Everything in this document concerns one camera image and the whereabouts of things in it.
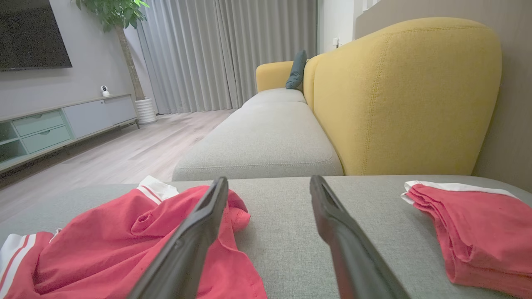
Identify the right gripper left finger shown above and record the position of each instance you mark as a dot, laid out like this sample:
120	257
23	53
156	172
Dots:
187	245

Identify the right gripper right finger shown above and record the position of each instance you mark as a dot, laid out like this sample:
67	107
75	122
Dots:
353	253

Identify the red basketball jersey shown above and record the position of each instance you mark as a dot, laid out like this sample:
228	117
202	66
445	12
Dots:
104	249

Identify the large grey sofa seat cushion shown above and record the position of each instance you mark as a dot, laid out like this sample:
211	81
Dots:
262	141

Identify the white ribbed plant pot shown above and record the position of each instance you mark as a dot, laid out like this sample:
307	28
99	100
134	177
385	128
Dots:
145	111

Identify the wide yellow sofa backrest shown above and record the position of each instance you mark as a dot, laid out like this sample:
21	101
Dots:
407	99

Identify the grey TV cabinet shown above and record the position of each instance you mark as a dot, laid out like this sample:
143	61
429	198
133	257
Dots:
83	118

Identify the small grey sofa seat cushion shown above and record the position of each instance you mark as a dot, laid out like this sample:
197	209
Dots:
274	96

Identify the narrow yellow sofa backrest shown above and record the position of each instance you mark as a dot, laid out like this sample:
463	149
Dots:
309	83

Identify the yellow sofa armrest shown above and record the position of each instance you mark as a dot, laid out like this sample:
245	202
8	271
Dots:
272	77

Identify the teal throw pillow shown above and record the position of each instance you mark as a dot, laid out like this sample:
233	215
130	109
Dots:
296	70

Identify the grey curtain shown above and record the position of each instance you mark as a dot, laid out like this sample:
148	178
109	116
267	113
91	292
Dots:
228	50

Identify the green indoor tree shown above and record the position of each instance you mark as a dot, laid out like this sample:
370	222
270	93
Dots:
116	14

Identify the small white home camera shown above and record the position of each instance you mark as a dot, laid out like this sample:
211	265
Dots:
105	91

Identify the black wall television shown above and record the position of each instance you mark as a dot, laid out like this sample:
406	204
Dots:
29	33

